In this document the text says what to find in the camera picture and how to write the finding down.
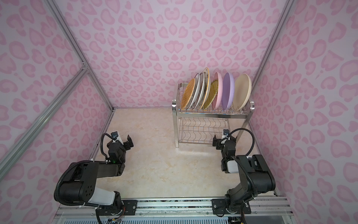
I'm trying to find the pink plate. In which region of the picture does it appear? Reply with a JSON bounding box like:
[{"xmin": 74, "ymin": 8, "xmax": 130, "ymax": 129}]
[{"xmin": 212, "ymin": 72, "xmax": 223, "ymax": 110}]

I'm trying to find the green yellow woven plate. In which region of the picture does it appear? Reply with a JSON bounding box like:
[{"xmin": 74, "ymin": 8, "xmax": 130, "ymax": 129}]
[{"xmin": 202, "ymin": 79, "xmax": 219, "ymax": 109}]

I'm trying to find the orange woven pattern plate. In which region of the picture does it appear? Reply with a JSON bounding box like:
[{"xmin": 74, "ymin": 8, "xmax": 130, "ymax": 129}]
[{"xmin": 181, "ymin": 78, "xmax": 196, "ymax": 109}]

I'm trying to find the purple plate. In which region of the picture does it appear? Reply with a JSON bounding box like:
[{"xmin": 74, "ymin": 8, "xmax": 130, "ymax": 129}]
[{"xmin": 222, "ymin": 72, "xmax": 235, "ymax": 110}]

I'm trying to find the cream beige plate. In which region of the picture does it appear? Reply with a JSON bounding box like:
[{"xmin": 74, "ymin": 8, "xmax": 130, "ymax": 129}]
[{"xmin": 233, "ymin": 74, "xmax": 252, "ymax": 111}]

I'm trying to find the white plate orange sunburst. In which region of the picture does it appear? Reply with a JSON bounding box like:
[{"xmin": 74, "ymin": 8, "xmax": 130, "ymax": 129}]
[{"xmin": 193, "ymin": 72, "xmax": 205, "ymax": 109}]

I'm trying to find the white plate black rim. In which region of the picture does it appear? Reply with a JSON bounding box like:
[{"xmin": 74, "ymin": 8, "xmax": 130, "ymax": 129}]
[{"xmin": 187, "ymin": 73, "xmax": 200, "ymax": 109}]

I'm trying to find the white star cartoon plate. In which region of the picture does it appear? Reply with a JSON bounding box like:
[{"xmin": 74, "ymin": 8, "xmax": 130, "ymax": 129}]
[{"xmin": 201, "ymin": 67, "xmax": 210, "ymax": 109}]

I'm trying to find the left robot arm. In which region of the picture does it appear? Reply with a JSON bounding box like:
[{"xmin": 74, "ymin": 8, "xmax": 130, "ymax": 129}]
[{"xmin": 54, "ymin": 132, "xmax": 134, "ymax": 213}]

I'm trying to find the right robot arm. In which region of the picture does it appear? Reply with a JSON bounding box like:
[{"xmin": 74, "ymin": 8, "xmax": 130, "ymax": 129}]
[{"xmin": 213, "ymin": 137, "xmax": 276, "ymax": 213}]

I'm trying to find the stainless steel dish rack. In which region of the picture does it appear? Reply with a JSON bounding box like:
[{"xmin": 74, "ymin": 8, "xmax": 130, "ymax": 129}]
[{"xmin": 172, "ymin": 83, "xmax": 255, "ymax": 148}]

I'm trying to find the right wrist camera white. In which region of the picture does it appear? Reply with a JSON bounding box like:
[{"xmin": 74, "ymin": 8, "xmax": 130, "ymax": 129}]
[{"xmin": 222, "ymin": 129, "xmax": 230, "ymax": 139}]

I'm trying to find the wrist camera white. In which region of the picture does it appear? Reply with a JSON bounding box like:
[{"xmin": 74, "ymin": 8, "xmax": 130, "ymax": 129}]
[
  {"xmin": 222, "ymin": 129, "xmax": 230, "ymax": 139},
  {"xmin": 111, "ymin": 131, "xmax": 124, "ymax": 145}
]

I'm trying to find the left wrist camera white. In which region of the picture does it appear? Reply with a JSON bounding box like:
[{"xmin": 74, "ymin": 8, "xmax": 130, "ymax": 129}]
[{"xmin": 111, "ymin": 131, "xmax": 124, "ymax": 145}]

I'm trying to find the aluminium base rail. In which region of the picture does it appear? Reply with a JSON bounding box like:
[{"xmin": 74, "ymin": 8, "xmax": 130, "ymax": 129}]
[{"xmin": 52, "ymin": 192, "xmax": 297, "ymax": 224}]

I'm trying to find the aluminium frame profile left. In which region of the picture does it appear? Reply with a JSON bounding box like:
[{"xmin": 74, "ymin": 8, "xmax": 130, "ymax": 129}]
[{"xmin": 1, "ymin": 1, "xmax": 114, "ymax": 179}]

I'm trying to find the aluminium frame profile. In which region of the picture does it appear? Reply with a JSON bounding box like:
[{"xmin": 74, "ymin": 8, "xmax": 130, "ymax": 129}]
[
  {"xmin": 1, "ymin": 1, "xmax": 114, "ymax": 179},
  {"xmin": 252, "ymin": 0, "xmax": 297, "ymax": 91}
]

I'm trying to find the aluminium frame profile right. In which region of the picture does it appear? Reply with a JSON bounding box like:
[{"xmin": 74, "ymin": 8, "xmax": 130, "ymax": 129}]
[{"xmin": 252, "ymin": 0, "xmax": 297, "ymax": 91}]

